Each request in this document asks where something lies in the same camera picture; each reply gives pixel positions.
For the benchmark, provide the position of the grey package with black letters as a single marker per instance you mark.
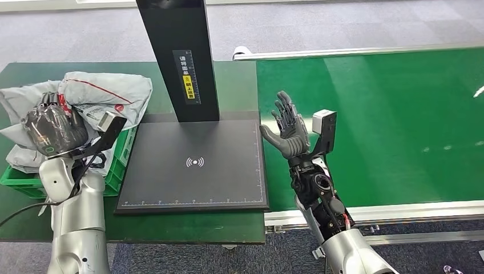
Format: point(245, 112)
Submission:
point(100, 160)

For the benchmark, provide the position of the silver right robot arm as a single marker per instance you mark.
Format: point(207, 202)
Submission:
point(351, 253)

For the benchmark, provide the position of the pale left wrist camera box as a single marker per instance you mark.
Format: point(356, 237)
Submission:
point(106, 121)

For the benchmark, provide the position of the white conveyor roller end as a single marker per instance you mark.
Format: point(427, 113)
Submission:
point(240, 51)

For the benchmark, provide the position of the grey package with red line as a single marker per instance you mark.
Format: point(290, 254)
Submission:
point(109, 94)

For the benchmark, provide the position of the black left wrist camera bracket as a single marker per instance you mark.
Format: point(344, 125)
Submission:
point(109, 136)

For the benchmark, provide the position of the small pink white object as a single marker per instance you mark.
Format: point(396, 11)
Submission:
point(452, 269)

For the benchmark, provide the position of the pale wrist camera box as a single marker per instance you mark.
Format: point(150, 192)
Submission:
point(106, 121)
point(320, 121)

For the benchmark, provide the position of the aluminium conveyor frame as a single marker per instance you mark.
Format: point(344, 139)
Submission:
point(416, 212)

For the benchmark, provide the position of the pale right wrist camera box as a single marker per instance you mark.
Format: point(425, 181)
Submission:
point(320, 121)

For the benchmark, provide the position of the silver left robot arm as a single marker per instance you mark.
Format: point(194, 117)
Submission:
point(79, 227)

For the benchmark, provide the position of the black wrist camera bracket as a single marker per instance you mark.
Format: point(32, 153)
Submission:
point(327, 142)
point(109, 136)

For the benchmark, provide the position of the dark green table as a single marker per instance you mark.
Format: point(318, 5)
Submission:
point(189, 227)

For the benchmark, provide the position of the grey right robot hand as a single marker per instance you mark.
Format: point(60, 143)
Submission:
point(293, 138)

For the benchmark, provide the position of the black right wrist camera bracket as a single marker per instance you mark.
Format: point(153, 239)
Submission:
point(327, 142)

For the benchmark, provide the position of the black inbound scanner machine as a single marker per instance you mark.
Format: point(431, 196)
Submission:
point(181, 177)

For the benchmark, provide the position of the green conveyor belt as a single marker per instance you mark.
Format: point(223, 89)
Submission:
point(397, 132)

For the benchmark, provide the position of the black yellow machine label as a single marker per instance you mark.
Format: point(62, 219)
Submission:
point(188, 77)

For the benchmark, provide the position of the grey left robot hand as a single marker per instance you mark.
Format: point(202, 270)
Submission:
point(53, 130)

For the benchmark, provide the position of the green plastic delivery crate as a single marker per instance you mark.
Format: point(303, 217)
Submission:
point(113, 183)

